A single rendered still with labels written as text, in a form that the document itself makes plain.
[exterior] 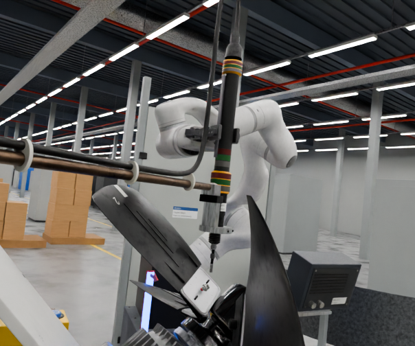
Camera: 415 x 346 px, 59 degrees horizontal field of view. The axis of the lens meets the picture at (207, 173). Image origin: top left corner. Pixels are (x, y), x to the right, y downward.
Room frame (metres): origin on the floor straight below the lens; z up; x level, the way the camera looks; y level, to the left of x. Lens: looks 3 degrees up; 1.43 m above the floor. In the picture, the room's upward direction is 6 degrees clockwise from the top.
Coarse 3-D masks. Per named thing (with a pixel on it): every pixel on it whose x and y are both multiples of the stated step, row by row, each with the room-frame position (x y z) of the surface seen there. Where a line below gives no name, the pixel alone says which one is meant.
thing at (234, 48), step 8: (232, 40) 0.78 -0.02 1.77; (232, 48) 0.77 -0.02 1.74; (240, 48) 0.78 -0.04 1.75; (232, 56) 0.80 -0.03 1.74; (240, 56) 0.78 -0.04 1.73; (224, 200) 0.77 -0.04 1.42; (224, 208) 0.77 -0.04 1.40; (224, 216) 0.78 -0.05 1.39; (208, 240) 0.78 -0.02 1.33; (216, 240) 0.77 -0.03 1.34
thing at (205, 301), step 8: (200, 272) 0.73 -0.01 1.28; (192, 280) 0.70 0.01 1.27; (200, 280) 0.71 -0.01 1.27; (184, 288) 0.67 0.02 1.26; (192, 288) 0.68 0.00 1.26; (200, 288) 0.70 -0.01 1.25; (216, 288) 0.73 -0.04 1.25; (184, 296) 0.66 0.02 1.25; (192, 296) 0.67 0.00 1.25; (200, 296) 0.68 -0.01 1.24; (208, 296) 0.70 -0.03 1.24; (216, 296) 0.71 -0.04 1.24; (192, 304) 0.66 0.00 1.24; (200, 304) 0.67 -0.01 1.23; (208, 304) 0.68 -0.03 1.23; (200, 312) 0.66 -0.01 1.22
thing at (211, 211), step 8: (208, 192) 0.74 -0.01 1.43; (216, 192) 0.74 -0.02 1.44; (200, 200) 0.75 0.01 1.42; (208, 200) 0.74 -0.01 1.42; (216, 200) 0.73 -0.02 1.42; (208, 208) 0.75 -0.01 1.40; (216, 208) 0.75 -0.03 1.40; (208, 216) 0.75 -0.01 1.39; (216, 216) 0.75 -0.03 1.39; (200, 224) 0.78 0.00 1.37; (208, 224) 0.75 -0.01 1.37; (216, 224) 0.75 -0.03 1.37; (208, 232) 0.76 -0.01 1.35; (216, 232) 0.75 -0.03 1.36; (224, 232) 0.76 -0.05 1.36
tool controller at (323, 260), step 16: (304, 256) 1.37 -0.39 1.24; (320, 256) 1.41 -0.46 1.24; (336, 256) 1.45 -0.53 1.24; (288, 272) 1.41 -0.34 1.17; (304, 272) 1.34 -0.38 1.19; (320, 272) 1.34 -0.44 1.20; (336, 272) 1.37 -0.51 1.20; (352, 272) 1.41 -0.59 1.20; (304, 288) 1.33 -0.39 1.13; (320, 288) 1.36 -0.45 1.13; (336, 288) 1.40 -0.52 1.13; (352, 288) 1.45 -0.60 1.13; (304, 304) 1.35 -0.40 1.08; (320, 304) 1.36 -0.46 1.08; (336, 304) 1.43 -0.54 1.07
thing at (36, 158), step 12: (0, 156) 0.34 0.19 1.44; (12, 156) 0.35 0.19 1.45; (24, 156) 0.36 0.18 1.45; (36, 156) 0.38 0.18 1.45; (36, 168) 0.38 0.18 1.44; (48, 168) 0.39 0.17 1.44; (60, 168) 0.40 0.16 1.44; (72, 168) 0.42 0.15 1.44; (84, 168) 0.43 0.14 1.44; (96, 168) 0.45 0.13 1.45; (108, 168) 0.47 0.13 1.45; (144, 180) 0.54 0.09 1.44; (156, 180) 0.56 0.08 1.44; (168, 180) 0.60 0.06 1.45; (180, 180) 0.63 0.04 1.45
